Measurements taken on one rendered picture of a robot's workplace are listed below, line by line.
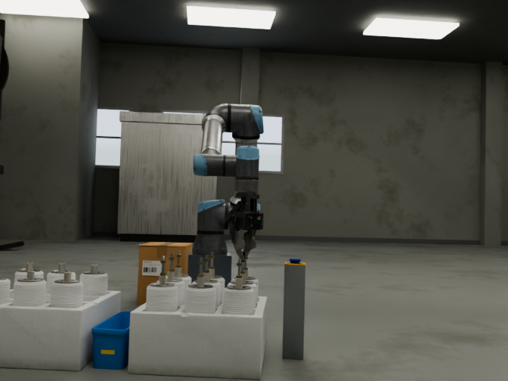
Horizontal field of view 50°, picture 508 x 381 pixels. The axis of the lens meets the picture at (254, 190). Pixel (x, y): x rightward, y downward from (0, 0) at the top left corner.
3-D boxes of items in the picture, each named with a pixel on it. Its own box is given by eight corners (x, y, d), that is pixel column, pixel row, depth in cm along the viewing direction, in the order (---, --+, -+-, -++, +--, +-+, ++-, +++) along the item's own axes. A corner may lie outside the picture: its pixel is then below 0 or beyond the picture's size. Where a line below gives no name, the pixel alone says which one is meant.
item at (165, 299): (141, 342, 168) (143, 283, 169) (171, 339, 172) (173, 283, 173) (148, 349, 159) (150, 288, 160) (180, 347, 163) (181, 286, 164)
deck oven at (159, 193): (215, 239, 901) (218, 127, 909) (216, 243, 789) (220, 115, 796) (125, 237, 887) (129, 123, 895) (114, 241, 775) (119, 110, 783)
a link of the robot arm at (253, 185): (231, 180, 178) (252, 181, 182) (230, 193, 178) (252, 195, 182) (243, 179, 171) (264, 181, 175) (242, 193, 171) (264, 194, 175)
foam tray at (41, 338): (16, 336, 200) (18, 286, 201) (119, 340, 198) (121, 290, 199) (-49, 365, 161) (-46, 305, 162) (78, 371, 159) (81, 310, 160)
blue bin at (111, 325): (120, 344, 192) (121, 310, 192) (150, 345, 191) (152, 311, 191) (88, 369, 162) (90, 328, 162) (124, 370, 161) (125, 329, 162)
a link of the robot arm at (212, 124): (201, 98, 221) (192, 155, 179) (227, 99, 221) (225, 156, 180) (201, 124, 227) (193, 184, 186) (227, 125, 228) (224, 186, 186)
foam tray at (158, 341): (159, 342, 197) (160, 292, 198) (265, 346, 194) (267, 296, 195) (127, 373, 158) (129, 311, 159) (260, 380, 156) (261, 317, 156)
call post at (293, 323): (282, 353, 186) (284, 262, 187) (302, 354, 185) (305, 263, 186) (282, 359, 179) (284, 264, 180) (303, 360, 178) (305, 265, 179)
